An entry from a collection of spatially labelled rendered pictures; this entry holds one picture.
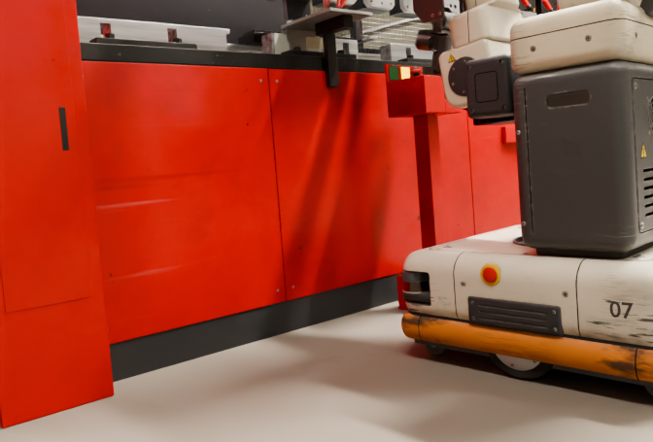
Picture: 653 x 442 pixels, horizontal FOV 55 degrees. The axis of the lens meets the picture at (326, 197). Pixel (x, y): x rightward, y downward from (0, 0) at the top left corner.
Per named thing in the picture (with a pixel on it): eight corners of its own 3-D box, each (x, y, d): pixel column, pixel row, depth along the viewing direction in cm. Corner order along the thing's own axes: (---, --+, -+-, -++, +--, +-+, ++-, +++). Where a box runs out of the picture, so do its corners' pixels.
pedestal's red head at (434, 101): (426, 112, 201) (422, 55, 200) (388, 118, 213) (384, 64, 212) (462, 112, 215) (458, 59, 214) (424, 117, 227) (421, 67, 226)
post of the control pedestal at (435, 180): (437, 274, 213) (427, 114, 210) (423, 272, 217) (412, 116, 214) (448, 271, 217) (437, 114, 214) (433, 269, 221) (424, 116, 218)
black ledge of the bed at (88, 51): (67, 58, 156) (65, 41, 156) (43, 72, 172) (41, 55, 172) (628, 83, 346) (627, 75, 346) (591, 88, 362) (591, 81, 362)
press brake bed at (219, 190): (100, 386, 161) (67, 58, 156) (73, 369, 177) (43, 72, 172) (635, 232, 351) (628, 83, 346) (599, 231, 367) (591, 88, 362)
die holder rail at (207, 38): (71, 51, 168) (67, 15, 168) (63, 54, 173) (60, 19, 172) (231, 59, 200) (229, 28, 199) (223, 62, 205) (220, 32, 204)
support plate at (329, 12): (329, 10, 193) (329, 7, 193) (280, 28, 214) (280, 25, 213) (372, 16, 205) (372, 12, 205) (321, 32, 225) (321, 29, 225)
